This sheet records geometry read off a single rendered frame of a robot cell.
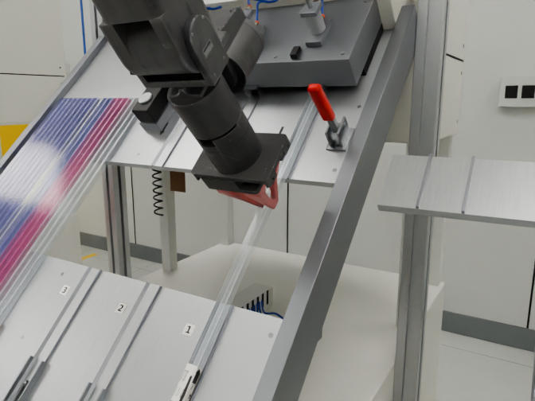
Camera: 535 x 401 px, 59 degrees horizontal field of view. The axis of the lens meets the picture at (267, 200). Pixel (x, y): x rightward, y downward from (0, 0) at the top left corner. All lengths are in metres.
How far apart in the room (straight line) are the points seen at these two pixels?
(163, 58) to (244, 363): 0.31
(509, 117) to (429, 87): 1.45
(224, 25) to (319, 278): 0.28
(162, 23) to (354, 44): 0.34
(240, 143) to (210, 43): 0.11
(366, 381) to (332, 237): 0.38
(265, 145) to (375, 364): 0.52
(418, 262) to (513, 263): 1.52
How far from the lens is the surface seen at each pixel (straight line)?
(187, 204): 3.01
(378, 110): 0.64
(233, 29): 0.50
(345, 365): 0.90
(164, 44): 0.40
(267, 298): 1.08
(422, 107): 0.80
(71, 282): 0.71
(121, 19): 0.41
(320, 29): 0.69
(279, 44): 0.73
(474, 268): 2.36
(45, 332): 0.70
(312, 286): 0.51
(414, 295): 0.85
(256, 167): 0.50
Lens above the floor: 1.08
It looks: 12 degrees down
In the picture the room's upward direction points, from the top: straight up
